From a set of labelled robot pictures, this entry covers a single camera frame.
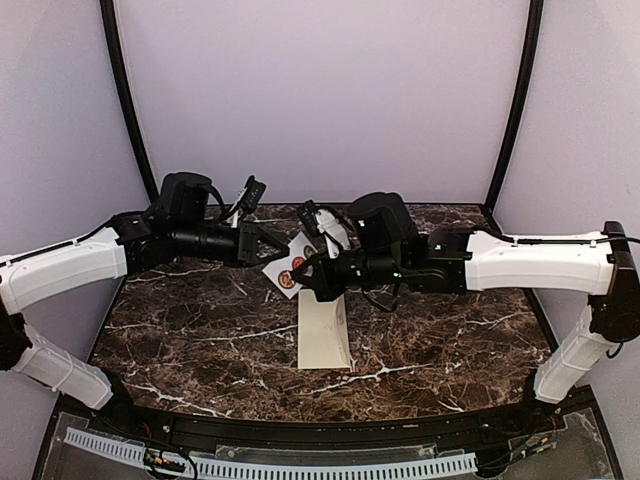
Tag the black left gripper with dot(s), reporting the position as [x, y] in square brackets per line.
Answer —
[248, 239]

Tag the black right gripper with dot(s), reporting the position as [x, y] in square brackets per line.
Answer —
[327, 289]

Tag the white sticker sheet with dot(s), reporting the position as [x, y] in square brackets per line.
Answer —
[279, 271]

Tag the cream paper envelope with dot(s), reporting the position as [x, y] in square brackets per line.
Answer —
[322, 338]

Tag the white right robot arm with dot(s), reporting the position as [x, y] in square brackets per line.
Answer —
[376, 243]

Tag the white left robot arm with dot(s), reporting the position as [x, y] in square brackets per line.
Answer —
[174, 225]

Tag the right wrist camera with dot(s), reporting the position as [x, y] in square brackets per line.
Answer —
[326, 222]

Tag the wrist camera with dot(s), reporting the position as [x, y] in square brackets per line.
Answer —
[247, 201]
[326, 222]

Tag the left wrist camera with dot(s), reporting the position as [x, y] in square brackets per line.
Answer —
[247, 201]

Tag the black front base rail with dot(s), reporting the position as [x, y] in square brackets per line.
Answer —
[485, 429]

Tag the white slotted cable duct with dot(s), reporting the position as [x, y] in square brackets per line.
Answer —
[260, 463]

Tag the black left corner post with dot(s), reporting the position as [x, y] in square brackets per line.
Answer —
[123, 90]

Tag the black corner post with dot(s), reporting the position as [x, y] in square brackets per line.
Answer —
[123, 90]
[521, 89]

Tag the black right corner post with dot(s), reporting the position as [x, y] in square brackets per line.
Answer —
[521, 89]

